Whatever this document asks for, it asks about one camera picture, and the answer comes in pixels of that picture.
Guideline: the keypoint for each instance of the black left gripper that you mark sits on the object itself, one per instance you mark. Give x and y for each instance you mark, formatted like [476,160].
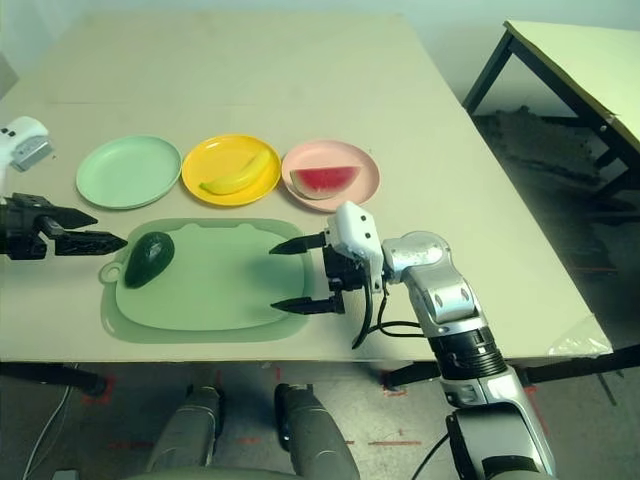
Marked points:
[20,230]

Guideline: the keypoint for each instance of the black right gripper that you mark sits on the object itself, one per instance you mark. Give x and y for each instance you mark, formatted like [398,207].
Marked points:
[347,275]

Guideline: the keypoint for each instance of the dark green avocado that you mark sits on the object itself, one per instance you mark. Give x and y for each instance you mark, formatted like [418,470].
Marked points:
[150,257]

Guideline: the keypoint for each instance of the red watermelon slice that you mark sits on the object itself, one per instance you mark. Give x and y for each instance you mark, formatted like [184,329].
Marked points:
[325,180]

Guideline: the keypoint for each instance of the yellow banana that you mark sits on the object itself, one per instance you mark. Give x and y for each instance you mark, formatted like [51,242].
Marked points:
[235,182]

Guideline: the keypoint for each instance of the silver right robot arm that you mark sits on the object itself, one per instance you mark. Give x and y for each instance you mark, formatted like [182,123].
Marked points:
[435,280]

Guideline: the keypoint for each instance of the mint green plate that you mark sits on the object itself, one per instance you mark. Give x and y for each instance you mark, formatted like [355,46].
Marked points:
[127,172]

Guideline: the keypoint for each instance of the green cutting board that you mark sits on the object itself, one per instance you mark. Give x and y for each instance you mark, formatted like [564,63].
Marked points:
[210,280]

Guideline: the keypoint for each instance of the pink plate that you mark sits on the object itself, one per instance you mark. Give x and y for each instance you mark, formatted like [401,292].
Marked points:
[320,152]

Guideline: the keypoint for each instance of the yellow plate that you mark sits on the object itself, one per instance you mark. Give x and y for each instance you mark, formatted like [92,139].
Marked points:
[220,155]

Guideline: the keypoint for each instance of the grey right robot leg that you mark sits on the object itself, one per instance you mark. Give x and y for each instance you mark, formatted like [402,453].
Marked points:
[310,430]

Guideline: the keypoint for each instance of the grey robot leg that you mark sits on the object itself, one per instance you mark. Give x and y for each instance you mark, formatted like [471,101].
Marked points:
[310,430]
[190,430]

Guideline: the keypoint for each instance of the grey left robot leg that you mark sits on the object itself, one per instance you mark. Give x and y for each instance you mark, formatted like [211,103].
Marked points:
[190,430]

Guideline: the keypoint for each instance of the grey robot torso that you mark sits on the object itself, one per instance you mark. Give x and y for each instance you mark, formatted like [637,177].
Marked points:
[200,475]

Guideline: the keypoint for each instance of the grey floor box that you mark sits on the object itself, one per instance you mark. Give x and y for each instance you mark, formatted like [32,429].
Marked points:
[65,475]

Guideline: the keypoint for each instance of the dark floor rug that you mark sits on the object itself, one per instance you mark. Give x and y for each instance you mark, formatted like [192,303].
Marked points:
[545,140]

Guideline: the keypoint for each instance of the clear plastic bag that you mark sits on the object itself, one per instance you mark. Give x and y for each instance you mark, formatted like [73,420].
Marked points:
[582,340]

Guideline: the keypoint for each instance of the black framed side table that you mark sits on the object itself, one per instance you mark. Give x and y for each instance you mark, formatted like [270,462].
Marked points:
[560,55]

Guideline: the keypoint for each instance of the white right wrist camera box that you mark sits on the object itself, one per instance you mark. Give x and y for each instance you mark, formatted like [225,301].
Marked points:
[357,225]

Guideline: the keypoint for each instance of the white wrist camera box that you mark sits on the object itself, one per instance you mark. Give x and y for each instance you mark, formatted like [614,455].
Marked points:
[357,225]
[22,137]

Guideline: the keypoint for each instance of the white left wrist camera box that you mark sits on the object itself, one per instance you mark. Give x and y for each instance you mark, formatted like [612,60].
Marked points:
[22,137]

